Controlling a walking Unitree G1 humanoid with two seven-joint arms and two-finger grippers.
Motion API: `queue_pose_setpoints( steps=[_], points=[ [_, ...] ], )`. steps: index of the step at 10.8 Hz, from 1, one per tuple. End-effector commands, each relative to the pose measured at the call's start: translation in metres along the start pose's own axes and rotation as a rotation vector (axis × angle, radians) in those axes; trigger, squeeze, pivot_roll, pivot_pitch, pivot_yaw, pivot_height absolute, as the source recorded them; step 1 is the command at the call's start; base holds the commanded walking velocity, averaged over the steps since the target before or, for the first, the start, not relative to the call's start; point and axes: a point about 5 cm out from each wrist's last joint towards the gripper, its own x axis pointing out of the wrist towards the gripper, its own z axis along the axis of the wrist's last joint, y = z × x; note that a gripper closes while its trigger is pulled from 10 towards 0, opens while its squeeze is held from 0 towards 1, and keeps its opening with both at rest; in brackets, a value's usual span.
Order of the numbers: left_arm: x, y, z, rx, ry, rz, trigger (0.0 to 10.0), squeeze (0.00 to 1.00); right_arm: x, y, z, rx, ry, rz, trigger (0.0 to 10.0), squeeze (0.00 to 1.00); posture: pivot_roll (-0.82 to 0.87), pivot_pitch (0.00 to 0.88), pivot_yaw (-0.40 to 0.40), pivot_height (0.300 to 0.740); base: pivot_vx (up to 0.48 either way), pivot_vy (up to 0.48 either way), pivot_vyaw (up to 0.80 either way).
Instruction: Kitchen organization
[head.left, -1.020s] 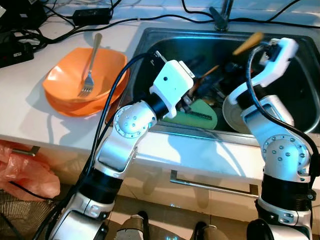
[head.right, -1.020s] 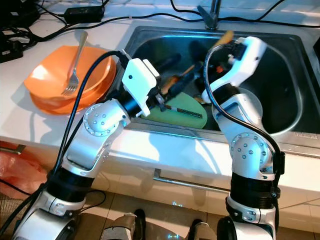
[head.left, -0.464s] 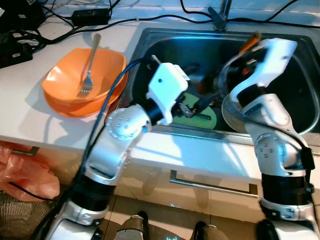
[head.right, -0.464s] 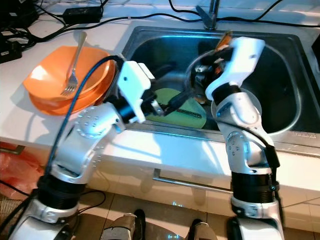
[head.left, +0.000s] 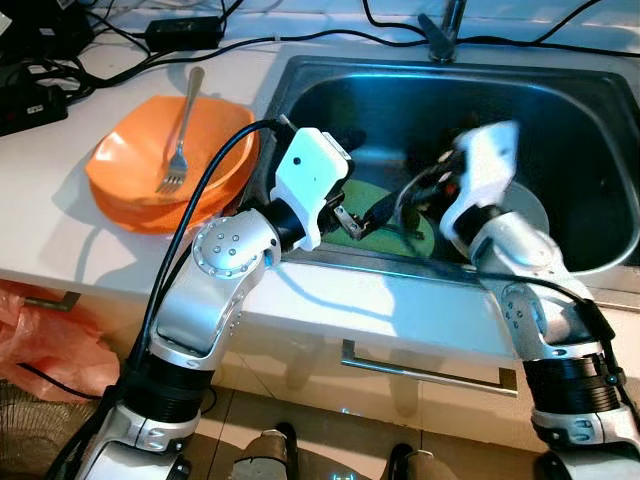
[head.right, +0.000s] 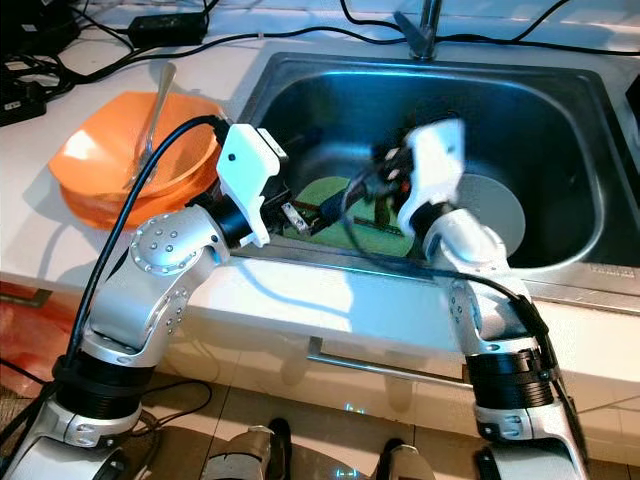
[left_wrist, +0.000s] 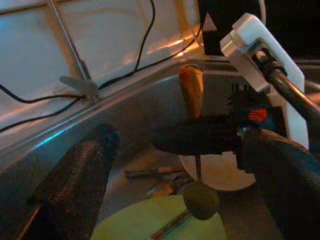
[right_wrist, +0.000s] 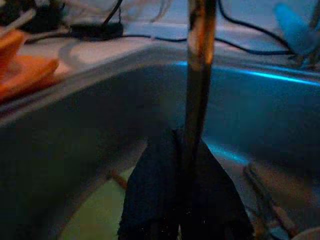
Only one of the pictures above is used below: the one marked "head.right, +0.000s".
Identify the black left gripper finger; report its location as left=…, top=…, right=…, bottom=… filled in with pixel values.
left=309, top=192, right=352, bottom=227

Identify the metal fork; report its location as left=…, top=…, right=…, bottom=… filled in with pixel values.
left=124, top=62, right=180, bottom=193

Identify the orange bowl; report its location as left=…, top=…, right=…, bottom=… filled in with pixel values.
left=60, top=90, right=227, bottom=201

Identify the white kitchen cabinet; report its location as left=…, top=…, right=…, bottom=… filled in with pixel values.
left=0, top=270, right=640, bottom=451

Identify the green plate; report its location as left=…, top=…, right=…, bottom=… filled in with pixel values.
left=285, top=175, right=422, bottom=260

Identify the white bowl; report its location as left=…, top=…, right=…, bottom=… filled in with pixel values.
left=455, top=172, right=530, bottom=247

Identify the grey faucet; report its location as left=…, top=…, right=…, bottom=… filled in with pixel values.
left=394, top=0, right=448, bottom=62

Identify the stainless steel sink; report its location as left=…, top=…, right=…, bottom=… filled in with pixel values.
left=210, top=50, right=633, bottom=293

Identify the orange plate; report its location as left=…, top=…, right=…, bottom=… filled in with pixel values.
left=63, top=170, right=216, bottom=231

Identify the black power adapter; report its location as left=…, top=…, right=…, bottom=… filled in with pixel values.
left=127, top=14, right=210, bottom=49

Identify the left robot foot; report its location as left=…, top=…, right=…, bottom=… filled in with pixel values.
left=202, top=418, right=293, bottom=480

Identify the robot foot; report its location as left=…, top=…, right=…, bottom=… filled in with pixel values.
left=370, top=437, right=438, bottom=480
left=202, top=418, right=293, bottom=480

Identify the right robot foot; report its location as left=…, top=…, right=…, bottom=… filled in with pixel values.
left=370, top=437, right=438, bottom=480

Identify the red plastic bag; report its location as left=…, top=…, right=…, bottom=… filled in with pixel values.
left=0, top=280, right=83, bottom=389

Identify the black electronics box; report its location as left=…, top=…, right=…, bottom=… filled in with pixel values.
left=0, top=0, right=83, bottom=58

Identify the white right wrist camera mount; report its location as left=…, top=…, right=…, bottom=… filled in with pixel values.
left=395, top=117, right=468, bottom=219

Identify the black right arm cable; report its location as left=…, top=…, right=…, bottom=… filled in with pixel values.
left=340, top=165, right=561, bottom=351

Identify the long silver cabinet handle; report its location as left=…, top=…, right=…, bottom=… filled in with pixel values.
left=305, top=335, right=478, bottom=388

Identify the black power cable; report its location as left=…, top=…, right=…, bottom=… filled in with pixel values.
left=205, top=20, right=640, bottom=61

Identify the wire fan guard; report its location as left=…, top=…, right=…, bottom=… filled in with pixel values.
left=0, top=382, right=61, bottom=441

